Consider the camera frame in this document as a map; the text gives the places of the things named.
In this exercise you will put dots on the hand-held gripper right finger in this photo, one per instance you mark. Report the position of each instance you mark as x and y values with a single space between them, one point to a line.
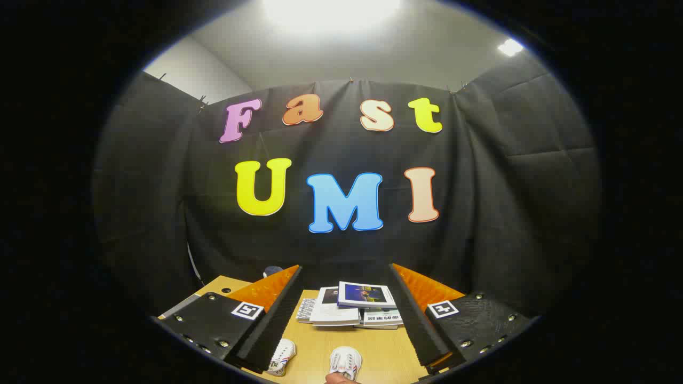
413 320

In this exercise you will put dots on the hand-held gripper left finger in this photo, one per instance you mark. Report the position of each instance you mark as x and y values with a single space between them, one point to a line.
277 320

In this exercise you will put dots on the white canvas shoe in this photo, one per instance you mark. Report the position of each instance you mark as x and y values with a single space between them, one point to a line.
344 360
283 354

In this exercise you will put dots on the patterned cover book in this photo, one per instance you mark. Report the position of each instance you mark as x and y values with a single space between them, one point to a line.
306 310

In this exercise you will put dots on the pale green cover book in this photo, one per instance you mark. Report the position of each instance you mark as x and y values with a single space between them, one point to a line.
381 318

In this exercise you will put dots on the grey penguin plush toy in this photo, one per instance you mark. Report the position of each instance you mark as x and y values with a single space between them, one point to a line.
272 271

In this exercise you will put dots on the white cover book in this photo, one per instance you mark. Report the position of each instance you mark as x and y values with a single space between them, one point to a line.
333 313

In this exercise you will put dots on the small ceiling light panel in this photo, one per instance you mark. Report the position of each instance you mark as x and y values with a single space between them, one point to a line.
510 47

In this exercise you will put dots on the large ceiling light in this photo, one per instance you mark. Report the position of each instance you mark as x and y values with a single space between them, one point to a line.
331 10

